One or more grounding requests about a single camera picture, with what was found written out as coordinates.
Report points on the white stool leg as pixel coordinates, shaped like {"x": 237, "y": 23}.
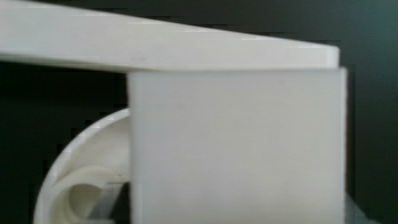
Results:
{"x": 239, "y": 147}

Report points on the white right fence rail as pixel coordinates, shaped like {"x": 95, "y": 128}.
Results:
{"x": 63, "y": 36}

